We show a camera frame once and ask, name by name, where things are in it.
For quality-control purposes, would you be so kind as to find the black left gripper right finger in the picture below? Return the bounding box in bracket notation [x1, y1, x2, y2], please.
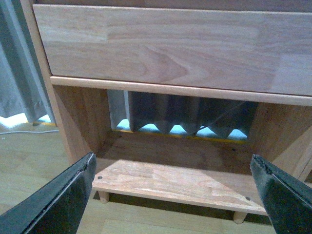
[250, 155, 312, 234]

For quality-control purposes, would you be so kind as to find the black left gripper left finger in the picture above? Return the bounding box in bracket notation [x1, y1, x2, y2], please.
[0, 152, 97, 234]

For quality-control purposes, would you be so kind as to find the wooden drawer front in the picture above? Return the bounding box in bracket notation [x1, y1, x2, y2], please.
[33, 4, 312, 96]

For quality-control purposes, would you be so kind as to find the wooden bookshelf cabinet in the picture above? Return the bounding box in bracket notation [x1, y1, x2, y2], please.
[21, 0, 312, 223]

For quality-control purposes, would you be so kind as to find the white cable on floor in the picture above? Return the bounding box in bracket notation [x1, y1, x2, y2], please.
[0, 130, 59, 135]

